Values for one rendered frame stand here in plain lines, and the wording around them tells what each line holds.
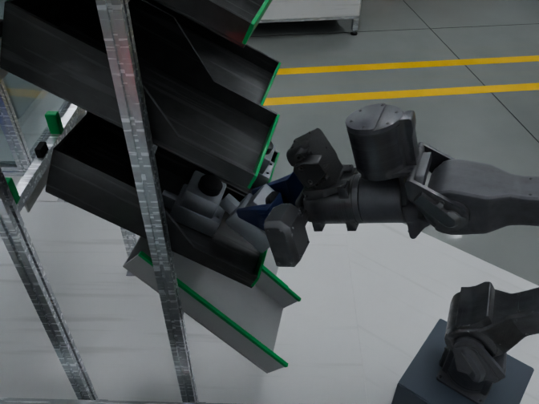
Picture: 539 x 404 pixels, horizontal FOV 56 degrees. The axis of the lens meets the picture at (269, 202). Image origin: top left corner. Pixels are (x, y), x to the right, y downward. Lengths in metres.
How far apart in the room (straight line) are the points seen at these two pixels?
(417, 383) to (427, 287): 0.42
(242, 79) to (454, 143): 2.63
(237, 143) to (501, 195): 0.29
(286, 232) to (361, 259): 0.65
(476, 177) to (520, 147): 2.84
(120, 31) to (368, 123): 0.24
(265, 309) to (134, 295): 0.35
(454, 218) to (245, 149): 0.24
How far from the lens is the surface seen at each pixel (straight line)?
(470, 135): 3.39
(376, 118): 0.52
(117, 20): 0.46
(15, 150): 1.48
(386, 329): 1.05
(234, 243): 0.68
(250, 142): 0.60
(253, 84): 0.73
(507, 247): 2.63
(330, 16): 4.51
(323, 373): 0.97
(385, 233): 1.23
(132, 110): 0.49
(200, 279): 0.78
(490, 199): 0.52
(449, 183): 0.53
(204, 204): 0.63
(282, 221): 0.52
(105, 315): 1.09
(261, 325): 0.83
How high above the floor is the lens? 1.69
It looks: 40 degrees down
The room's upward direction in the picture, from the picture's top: straight up
